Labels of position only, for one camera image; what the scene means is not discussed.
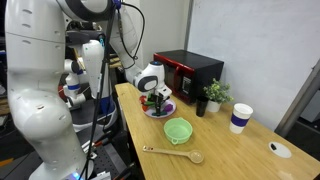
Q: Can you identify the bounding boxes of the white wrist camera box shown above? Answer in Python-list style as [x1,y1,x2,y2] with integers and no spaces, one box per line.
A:
[155,85,173,100]

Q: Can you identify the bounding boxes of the light green handled bowl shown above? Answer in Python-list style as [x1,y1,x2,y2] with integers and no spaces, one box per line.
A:
[163,117,194,146]

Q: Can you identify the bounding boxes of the small potted green plant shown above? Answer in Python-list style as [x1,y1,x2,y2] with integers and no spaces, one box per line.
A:
[203,78,234,113]

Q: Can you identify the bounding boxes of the black perforated breadboard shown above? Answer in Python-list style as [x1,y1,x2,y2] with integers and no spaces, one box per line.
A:
[89,142,135,180]

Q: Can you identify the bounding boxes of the green cucumber toy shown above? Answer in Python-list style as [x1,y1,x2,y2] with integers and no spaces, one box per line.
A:
[151,110,168,117]

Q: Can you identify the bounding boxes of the white blue-banded background robot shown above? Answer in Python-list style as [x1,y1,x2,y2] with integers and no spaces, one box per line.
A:
[62,39,105,109]

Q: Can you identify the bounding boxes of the white paper cup blue sleeve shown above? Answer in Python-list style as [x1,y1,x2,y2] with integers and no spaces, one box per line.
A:
[229,102,254,135]

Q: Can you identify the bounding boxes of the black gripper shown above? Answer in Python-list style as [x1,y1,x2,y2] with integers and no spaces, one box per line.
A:
[147,93,168,116]

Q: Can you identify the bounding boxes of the purple grape toy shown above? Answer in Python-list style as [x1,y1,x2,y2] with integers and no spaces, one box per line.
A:
[162,103,175,113]

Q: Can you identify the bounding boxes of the wooden spoon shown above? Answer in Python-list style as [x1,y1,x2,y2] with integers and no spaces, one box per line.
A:
[142,145,205,164]

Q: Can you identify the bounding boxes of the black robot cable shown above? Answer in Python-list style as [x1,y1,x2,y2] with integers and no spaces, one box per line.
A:
[79,0,146,180]

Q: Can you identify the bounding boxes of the black cup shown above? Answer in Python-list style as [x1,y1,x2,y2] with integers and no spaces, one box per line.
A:
[195,96,210,118]

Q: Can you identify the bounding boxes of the red fruit toy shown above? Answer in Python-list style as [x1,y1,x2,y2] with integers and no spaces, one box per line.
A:
[138,95,150,113]

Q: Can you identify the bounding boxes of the grey metal frame beam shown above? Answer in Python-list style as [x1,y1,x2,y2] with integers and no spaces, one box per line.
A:
[274,59,320,138]

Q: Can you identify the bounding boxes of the white round table grommet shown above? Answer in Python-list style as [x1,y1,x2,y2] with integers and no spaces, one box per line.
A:
[268,141,293,159]

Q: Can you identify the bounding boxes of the white round plate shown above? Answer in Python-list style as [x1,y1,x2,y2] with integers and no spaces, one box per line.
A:
[142,97,177,120]

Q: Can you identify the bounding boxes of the red and black microwave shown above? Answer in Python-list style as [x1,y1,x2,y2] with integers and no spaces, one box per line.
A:
[153,49,225,105]

